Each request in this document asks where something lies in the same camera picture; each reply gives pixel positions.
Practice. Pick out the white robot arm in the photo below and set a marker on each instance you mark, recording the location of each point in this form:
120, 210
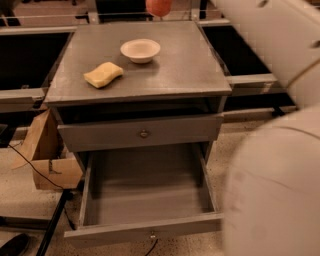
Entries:
272, 194

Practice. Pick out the red apple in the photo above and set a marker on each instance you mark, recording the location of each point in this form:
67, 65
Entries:
159, 8

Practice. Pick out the brown cardboard box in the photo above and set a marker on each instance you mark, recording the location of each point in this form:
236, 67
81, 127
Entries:
53, 166

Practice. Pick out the white ceramic bowl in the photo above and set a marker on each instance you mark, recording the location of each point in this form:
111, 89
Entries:
140, 51

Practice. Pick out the black metal stand leg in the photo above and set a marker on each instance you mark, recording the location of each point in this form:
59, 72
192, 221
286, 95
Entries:
65, 196

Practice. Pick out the grey drawer cabinet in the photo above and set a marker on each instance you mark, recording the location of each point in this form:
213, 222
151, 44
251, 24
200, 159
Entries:
183, 79

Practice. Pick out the grey open middle drawer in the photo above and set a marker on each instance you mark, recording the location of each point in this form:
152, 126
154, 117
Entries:
145, 193

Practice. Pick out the black shoe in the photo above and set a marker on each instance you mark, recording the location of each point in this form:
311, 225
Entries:
15, 246

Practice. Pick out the yellow sponge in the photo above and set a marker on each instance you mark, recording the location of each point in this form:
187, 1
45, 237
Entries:
103, 74

